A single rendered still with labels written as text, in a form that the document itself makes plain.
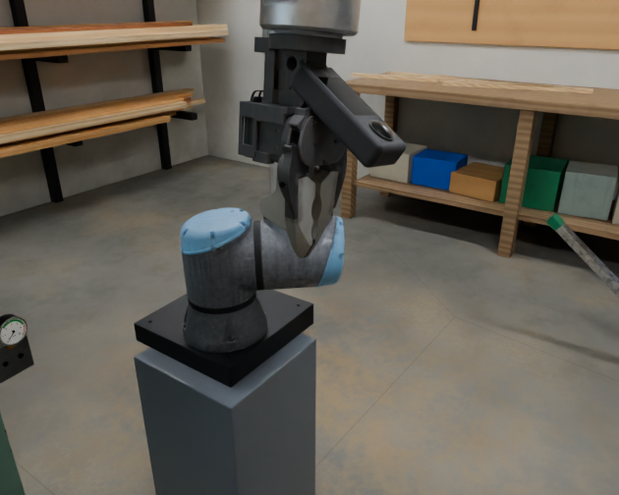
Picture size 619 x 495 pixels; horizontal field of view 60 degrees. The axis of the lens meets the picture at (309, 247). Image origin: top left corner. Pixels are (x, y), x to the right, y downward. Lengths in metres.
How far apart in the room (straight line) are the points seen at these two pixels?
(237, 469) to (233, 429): 0.11
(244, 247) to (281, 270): 0.09
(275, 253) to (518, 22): 2.70
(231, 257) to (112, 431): 1.02
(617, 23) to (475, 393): 2.17
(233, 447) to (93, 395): 1.03
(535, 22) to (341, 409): 2.46
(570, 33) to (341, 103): 3.05
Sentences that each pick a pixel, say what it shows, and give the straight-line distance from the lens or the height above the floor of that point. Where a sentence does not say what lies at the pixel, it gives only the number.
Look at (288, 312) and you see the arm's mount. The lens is 1.30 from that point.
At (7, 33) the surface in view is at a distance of 3.49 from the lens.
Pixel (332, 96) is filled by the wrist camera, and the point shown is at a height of 1.21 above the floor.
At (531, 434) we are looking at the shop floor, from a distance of 2.00.
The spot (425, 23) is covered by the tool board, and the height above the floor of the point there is 1.16.
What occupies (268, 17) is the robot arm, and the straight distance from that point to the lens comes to 0.51.
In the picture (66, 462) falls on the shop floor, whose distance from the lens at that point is 1.93.
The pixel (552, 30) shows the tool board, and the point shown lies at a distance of 3.51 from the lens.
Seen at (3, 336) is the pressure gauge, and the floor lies 0.66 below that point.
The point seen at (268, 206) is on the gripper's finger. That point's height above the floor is 1.10.
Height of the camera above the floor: 1.28
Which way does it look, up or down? 24 degrees down
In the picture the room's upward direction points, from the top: straight up
